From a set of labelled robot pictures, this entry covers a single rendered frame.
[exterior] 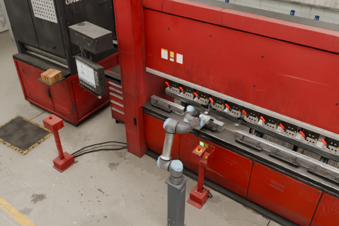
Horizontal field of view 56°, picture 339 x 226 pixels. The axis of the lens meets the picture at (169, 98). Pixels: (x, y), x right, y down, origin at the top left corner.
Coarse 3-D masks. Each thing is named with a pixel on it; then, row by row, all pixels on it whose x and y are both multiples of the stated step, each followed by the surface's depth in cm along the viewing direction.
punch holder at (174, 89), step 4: (168, 80) 386; (172, 84) 385; (176, 84) 381; (180, 84) 382; (168, 88) 392; (172, 88) 388; (176, 88) 384; (172, 92) 391; (176, 92) 387; (180, 92) 389
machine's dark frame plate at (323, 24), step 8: (192, 0) 330; (200, 0) 330; (208, 0) 330; (232, 8) 308; (240, 8) 308; (248, 8) 308; (256, 8) 308; (264, 16) 289; (272, 16) 289; (280, 16) 289; (288, 16) 289; (296, 16) 289; (304, 24) 272; (312, 24) 272; (320, 24) 272; (328, 24) 272; (336, 24) 272
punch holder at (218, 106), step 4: (212, 96) 357; (216, 100) 356; (220, 100) 353; (224, 100) 351; (212, 104) 362; (216, 104) 358; (220, 104) 355; (224, 104) 355; (216, 108) 361; (220, 108) 358; (224, 108) 360
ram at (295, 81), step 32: (160, 32) 359; (192, 32) 334; (224, 32) 311; (160, 64) 382; (192, 64) 353; (224, 64) 328; (256, 64) 307; (288, 64) 288; (320, 64) 271; (256, 96) 323; (288, 96) 302; (320, 96) 284; (320, 128) 298
